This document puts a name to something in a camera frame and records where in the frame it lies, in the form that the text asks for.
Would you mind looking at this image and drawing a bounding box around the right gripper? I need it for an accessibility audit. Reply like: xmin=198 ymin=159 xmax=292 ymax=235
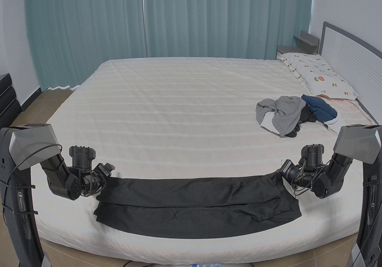
xmin=281 ymin=160 xmax=308 ymax=189

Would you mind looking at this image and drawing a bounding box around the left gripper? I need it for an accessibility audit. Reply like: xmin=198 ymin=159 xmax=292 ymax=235
xmin=83 ymin=164 xmax=113 ymax=196

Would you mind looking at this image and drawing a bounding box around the black T-shirt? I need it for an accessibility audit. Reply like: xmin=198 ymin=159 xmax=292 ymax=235
xmin=94 ymin=170 xmax=302 ymax=238

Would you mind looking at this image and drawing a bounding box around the pile of clothes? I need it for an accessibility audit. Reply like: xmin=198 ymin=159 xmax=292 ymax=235
xmin=256 ymin=95 xmax=342 ymax=138

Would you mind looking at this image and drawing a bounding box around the bed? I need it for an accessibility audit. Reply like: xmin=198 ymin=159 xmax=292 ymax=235
xmin=30 ymin=22 xmax=382 ymax=263

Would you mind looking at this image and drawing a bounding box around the white printed pillow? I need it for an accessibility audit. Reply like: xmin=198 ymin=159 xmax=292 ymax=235
xmin=277 ymin=52 xmax=359 ymax=100

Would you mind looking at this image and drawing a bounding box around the black chest of drawers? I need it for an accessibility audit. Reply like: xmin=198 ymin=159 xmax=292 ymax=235
xmin=0 ymin=73 xmax=22 ymax=123

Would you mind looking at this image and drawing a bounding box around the grey bedside table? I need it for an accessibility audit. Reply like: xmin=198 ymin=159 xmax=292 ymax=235
xmin=277 ymin=30 xmax=320 ymax=56

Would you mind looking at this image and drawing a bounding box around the blue-green curtain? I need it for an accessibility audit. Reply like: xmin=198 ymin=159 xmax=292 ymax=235
xmin=143 ymin=0 xmax=312 ymax=60
xmin=25 ymin=0 xmax=147 ymax=91

